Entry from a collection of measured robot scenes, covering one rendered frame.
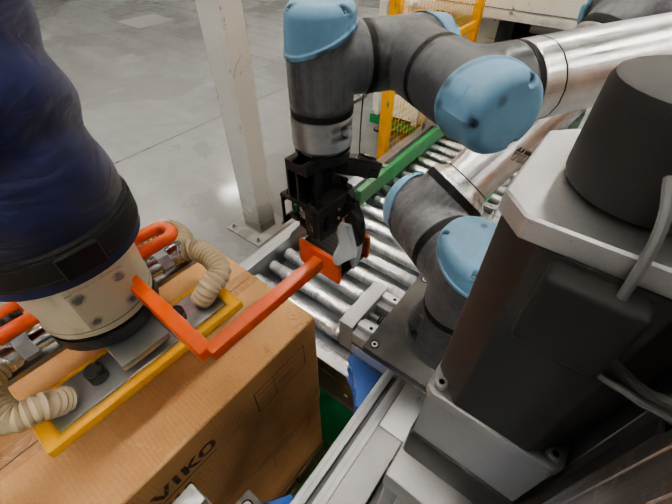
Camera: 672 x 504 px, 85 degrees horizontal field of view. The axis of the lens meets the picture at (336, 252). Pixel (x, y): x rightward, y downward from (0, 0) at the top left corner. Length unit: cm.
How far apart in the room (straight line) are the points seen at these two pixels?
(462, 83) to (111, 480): 74
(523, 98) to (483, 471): 29
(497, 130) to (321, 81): 18
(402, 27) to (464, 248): 28
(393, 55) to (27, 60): 35
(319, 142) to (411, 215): 23
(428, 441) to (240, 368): 51
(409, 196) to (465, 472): 42
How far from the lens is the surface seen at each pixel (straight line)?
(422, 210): 60
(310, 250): 59
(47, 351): 75
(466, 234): 55
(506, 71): 34
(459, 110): 34
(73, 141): 52
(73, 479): 81
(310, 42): 41
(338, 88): 42
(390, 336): 69
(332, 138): 44
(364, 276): 143
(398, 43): 43
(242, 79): 200
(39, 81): 49
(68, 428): 69
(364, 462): 69
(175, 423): 77
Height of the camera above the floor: 161
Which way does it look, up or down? 45 degrees down
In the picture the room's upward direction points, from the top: straight up
